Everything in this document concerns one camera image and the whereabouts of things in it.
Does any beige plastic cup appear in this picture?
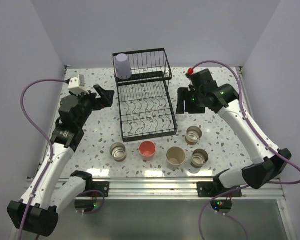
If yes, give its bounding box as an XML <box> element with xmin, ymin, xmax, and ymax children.
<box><xmin>166</xmin><ymin>146</ymin><xmax>186</xmax><ymax>170</ymax></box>

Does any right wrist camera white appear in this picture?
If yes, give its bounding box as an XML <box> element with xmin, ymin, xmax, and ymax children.
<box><xmin>185</xmin><ymin>67</ymin><xmax>195</xmax><ymax>79</ymax></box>

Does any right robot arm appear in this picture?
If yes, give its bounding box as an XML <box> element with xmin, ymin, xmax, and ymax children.
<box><xmin>176</xmin><ymin>69</ymin><xmax>292</xmax><ymax>197</ymax></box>

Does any lilac plastic cup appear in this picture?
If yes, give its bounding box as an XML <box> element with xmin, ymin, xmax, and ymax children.
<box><xmin>114</xmin><ymin>53</ymin><xmax>132</xmax><ymax>80</ymax></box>

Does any black wire dish rack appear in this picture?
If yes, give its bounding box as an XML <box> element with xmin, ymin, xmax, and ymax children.
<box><xmin>112</xmin><ymin>48</ymin><xmax>178</xmax><ymax>142</ymax></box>

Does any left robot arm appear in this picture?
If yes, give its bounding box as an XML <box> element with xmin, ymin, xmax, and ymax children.
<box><xmin>7</xmin><ymin>85</ymin><xmax>115</xmax><ymax>237</ymax></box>

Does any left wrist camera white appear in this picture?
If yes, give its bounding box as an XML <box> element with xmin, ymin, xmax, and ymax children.
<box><xmin>67</xmin><ymin>74</ymin><xmax>88</xmax><ymax>95</ymax></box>

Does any coral pink plastic cup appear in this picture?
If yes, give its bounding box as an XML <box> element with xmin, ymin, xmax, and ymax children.
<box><xmin>139</xmin><ymin>141</ymin><xmax>157</xmax><ymax>161</ymax></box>

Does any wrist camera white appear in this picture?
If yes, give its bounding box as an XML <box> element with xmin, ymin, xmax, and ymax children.
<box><xmin>67</xmin><ymin>74</ymin><xmax>88</xmax><ymax>95</ymax></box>
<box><xmin>185</xmin><ymin>67</ymin><xmax>195</xmax><ymax>79</ymax></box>

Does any aluminium front rail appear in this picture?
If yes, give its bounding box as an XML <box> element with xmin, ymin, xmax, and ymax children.
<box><xmin>22</xmin><ymin>176</ymin><xmax>286</xmax><ymax>201</ymax></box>

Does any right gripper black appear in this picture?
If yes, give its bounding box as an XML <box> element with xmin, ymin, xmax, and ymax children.
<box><xmin>175</xmin><ymin>87</ymin><xmax>205</xmax><ymax>115</ymax></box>

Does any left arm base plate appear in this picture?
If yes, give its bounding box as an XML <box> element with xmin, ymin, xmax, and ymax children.
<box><xmin>84</xmin><ymin>181</ymin><xmax>110</xmax><ymax>198</ymax></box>

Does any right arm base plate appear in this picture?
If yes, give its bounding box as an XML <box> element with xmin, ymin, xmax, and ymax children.
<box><xmin>196</xmin><ymin>181</ymin><xmax>240</xmax><ymax>198</ymax></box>

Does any clear plastic cup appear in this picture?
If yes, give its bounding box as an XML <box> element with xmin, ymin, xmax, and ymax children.
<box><xmin>180</xmin><ymin>112</ymin><xmax>190</xmax><ymax>122</ymax></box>

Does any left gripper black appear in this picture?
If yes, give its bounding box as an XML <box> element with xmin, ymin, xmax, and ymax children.
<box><xmin>72</xmin><ymin>84</ymin><xmax>114</xmax><ymax>128</ymax></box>

